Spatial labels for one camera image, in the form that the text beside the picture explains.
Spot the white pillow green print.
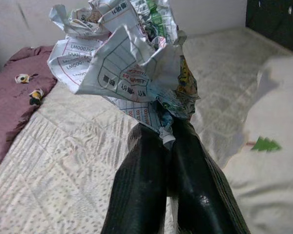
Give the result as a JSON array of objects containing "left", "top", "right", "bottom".
[{"left": 223, "top": 55, "right": 293, "bottom": 234}]

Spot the purple cartoon print blanket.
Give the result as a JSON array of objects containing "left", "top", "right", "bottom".
[{"left": 0, "top": 45, "right": 59, "bottom": 176}]

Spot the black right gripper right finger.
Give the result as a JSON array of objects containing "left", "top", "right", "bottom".
[{"left": 170, "top": 118, "right": 251, "bottom": 234}]

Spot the white quilted mattress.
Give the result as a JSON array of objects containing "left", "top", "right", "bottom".
[{"left": 0, "top": 25, "right": 291, "bottom": 234}]

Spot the printed paper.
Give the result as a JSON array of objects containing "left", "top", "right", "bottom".
[{"left": 47, "top": 0, "right": 201, "bottom": 150}]

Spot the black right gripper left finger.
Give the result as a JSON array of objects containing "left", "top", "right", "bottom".
[{"left": 100, "top": 123, "right": 173, "bottom": 234}]

